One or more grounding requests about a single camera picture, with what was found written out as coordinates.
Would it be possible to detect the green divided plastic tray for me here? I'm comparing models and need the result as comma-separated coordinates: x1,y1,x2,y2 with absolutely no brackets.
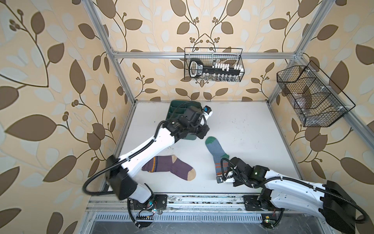
162,100,203,142

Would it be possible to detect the black wire basket wall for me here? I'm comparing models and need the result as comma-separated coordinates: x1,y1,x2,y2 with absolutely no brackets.
184,47,245,82
277,60,356,127

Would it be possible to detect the black tool in basket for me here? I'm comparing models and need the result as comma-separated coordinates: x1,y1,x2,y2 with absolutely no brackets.
187,58,244,78

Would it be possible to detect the black wire basket back wall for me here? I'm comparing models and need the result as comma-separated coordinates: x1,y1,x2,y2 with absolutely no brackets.
184,47,245,82

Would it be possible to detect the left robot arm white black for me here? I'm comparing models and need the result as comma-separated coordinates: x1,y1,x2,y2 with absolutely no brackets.
82,101,212,209

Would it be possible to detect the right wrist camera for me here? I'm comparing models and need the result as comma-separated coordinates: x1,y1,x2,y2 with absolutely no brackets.
216,171,235,184

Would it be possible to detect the black wire basket right wall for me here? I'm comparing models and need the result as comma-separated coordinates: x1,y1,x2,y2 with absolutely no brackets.
277,60,356,127

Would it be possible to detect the blue grey sock green toe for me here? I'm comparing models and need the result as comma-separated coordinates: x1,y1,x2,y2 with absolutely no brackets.
205,136,229,176

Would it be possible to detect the purple sock beige toe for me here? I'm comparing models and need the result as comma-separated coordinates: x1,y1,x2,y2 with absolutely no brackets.
141,155,196,181

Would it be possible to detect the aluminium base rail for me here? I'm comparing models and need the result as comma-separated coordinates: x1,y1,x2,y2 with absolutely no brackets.
84,192,328,224

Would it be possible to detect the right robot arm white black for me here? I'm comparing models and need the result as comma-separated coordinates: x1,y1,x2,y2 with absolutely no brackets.
217,157,370,234

